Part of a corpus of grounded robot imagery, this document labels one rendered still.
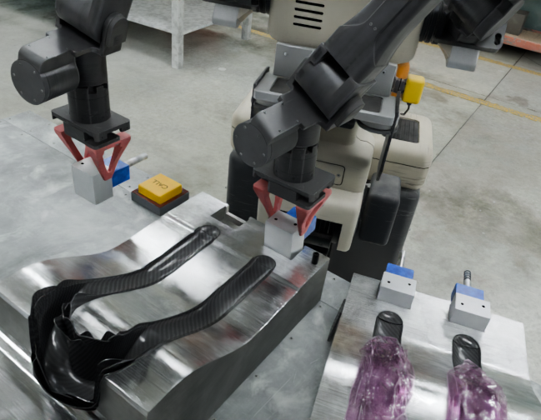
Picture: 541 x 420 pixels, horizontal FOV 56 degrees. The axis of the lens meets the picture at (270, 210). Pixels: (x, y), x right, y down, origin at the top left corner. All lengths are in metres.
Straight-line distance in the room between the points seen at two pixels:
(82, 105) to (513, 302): 1.91
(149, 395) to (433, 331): 0.42
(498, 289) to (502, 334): 1.52
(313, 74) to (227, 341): 0.34
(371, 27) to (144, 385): 0.44
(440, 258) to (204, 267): 1.73
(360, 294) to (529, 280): 1.73
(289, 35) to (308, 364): 0.58
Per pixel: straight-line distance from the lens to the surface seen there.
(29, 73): 0.70
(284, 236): 0.75
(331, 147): 1.08
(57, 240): 0.95
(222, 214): 0.87
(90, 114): 0.77
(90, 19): 0.70
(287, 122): 0.60
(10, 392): 0.68
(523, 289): 2.41
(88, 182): 0.83
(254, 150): 0.61
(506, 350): 0.81
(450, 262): 2.37
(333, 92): 0.60
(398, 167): 1.36
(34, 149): 1.23
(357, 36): 0.59
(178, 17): 3.78
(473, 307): 0.81
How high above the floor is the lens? 1.39
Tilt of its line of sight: 35 degrees down
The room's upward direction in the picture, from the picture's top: 8 degrees clockwise
